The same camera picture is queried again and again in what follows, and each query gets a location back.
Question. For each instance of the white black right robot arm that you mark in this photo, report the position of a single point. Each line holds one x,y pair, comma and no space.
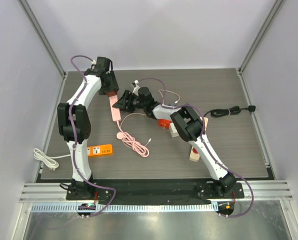
191,128

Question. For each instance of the white cube socket adapter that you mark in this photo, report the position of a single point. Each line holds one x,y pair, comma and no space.
172,130

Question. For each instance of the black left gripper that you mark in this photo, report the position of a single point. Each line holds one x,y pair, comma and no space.
114,86

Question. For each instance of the orange power strip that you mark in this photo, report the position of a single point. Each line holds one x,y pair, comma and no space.
100,150

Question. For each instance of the red orange block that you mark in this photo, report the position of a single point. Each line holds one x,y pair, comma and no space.
164,123

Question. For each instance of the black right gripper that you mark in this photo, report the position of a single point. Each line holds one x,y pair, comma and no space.
129,100

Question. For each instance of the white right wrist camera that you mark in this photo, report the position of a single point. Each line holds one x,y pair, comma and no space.
136,87

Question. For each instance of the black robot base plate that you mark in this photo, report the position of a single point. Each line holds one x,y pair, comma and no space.
158,192

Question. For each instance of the brown wooden block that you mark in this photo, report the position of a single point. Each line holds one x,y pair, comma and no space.
111,93

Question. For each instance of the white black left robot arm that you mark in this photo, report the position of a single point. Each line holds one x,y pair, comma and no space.
75,126

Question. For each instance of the white slotted cable duct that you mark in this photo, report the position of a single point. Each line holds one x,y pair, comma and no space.
75,207

